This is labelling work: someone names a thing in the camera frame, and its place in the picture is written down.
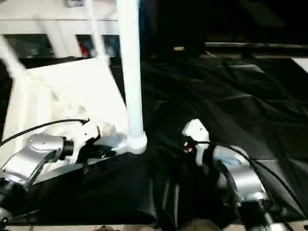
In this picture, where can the white plastic table top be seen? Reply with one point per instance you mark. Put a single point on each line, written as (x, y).
(72, 91)

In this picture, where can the white plastic table leg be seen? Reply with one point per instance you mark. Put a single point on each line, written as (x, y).
(12, 60)
(96, 29)
(131, 57)

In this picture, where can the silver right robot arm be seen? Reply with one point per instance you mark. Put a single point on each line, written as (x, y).
(240, 178)

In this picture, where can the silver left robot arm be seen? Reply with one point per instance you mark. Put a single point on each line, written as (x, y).
(33, 154)

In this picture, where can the black table mat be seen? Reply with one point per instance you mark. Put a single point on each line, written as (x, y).
(231, 96)

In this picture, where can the small yellow label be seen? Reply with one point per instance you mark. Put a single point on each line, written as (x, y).
(179, 48)

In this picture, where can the white glass door cabinet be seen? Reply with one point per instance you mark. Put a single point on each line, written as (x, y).
(29, 26)

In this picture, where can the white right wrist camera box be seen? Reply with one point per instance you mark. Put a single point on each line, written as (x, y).
(195, 130)

